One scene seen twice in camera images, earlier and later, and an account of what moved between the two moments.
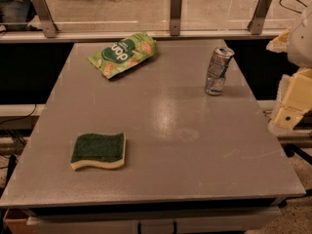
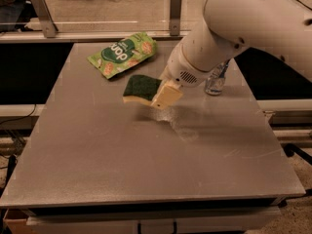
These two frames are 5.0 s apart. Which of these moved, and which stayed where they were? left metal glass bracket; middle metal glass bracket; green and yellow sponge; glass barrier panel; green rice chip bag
Moved: green and yellow sponge
Stayed: left metal glass bracket; glass barrier panel; middle metal glass bracket; green rice chip bag
